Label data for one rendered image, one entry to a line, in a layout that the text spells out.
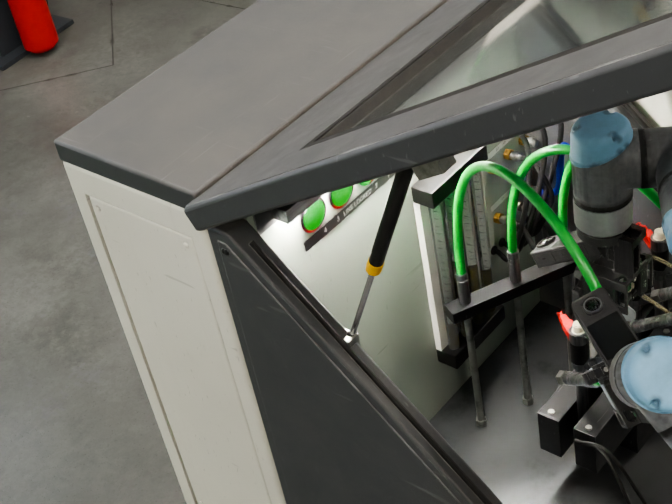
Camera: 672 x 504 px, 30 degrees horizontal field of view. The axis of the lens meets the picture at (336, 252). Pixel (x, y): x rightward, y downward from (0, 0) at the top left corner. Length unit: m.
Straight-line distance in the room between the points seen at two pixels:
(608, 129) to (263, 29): 0.59
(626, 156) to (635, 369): 0.38
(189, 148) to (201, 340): 0.30
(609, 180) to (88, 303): 2.59
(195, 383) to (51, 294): 2.18
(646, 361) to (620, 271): 0.42
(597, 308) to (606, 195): 0.18
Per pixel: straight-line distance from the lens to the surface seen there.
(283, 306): 1.58
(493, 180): 2.05
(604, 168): 1.57
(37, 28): 5.36
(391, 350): 1.96
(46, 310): 4.00
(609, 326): 1.47
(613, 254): 1.68
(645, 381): 1.28
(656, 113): 2.01
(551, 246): 1.73
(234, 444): 1.94
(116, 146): 1.71
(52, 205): 4.46
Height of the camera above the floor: 2.37
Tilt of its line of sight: 38 degrees down
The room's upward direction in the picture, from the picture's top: 12 degrees counter-clockwise
